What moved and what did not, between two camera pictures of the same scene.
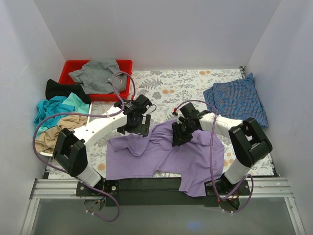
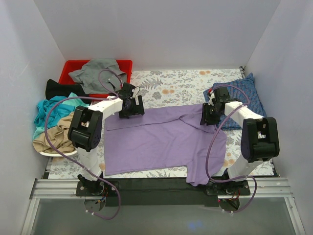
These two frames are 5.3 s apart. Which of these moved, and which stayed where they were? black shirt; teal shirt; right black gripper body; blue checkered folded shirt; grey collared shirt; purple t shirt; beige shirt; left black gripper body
Moved: purple t shirt; right black gripper body; left black gripper body
Stayed: teal shirt; black shirt; beige shirt; grey collared shirt; blue checkered folded shirt
